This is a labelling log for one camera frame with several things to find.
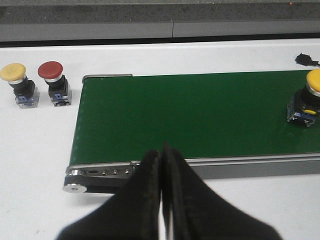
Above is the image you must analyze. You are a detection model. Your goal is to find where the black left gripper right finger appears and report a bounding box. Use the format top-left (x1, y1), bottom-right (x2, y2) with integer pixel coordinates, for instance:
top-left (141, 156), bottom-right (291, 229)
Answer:
top-left (162, 144), bottom-right (281, 240)

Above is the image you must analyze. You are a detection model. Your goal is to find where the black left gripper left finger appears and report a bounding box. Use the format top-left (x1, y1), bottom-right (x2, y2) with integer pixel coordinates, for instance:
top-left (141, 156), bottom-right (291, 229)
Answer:
top-left (57, 150), bottom-right (160, 240)

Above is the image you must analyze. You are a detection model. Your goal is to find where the green conveyor belt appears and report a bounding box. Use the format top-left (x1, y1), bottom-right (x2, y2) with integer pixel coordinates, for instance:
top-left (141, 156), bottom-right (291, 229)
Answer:
top-left (69, 70), bottom-right (320, 165)

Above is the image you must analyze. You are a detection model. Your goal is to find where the red mushroom push button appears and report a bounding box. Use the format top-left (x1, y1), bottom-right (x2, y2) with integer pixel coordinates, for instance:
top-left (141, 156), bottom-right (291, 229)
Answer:
top-left (37, 61), bottom-right (72, 107)

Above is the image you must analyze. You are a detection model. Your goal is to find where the yellow mushroom push button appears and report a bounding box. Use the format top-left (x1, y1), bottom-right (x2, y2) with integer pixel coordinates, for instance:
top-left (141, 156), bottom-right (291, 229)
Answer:
top-left (287, 69), bottom-right (320, 127)
top-left (0, 63), bottom-right (40, 109)

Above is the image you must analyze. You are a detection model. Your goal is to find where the grey stone counter slab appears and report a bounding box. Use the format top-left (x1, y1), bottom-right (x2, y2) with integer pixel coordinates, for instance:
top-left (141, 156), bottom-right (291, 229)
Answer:
top-left (0, 0), bottom-right (320, 42)

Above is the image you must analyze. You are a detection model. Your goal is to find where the aluminium conveyor side rail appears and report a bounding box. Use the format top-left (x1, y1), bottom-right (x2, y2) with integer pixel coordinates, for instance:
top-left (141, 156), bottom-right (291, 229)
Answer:
top-left (63, 152), bottom-right (320, 194)

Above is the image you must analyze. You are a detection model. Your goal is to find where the black cable connector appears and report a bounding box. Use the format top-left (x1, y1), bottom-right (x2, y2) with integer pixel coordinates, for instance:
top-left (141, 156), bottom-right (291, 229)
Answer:
top-left (295, 53), bottom-right (320, 67)

